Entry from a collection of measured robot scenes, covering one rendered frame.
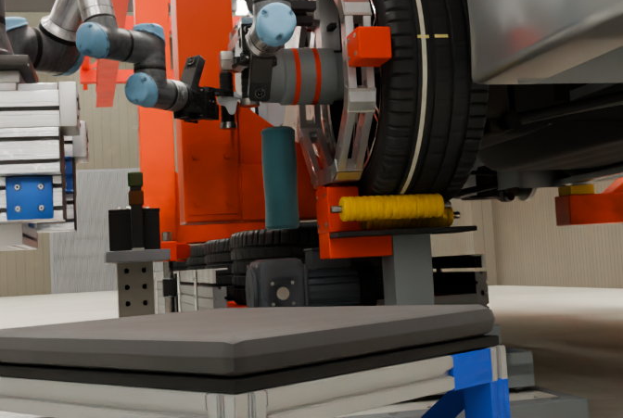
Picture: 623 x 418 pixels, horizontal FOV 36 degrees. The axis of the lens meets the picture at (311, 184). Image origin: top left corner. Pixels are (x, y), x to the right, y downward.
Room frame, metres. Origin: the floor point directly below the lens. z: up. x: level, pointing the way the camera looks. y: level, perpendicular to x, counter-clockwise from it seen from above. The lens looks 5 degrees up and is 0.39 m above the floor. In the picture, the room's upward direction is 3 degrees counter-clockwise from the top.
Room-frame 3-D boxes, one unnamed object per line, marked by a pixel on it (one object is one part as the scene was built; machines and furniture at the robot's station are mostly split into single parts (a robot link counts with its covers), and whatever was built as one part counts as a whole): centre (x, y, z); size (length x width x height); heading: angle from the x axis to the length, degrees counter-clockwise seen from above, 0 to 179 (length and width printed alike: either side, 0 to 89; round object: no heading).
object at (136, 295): (2.79, 0.53, 0.21); 0.10 x 0.10 x 0.42; 13
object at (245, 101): (2.12, 0.13, 0.83); 0.04 x 0.04 x 0.16
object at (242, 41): (1.99, 0.10, 0.86); 0.12 x 0.08 x 0.09; 14
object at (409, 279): (2.38, -0.23, 0.32); 0.40 x 0.30 x 0.28; 13
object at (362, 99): (2.34, -0.06, 0.85); 0.54 x 0.07 x 0.54; 13
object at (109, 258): (2.76, 0.52, 0.44); 0.43 x 0.17 x 0.03; 13
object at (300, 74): (2.33, 0.01, 0.85); 0.21 x 0.14 x 0.14; 103
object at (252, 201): (2.82, -0.03, 0.69); 0.52 x 0.17 x 0.35; 103
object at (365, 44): (2.04, -0.14, 0.85); 0.09 x 0.08 x 0.07; 13
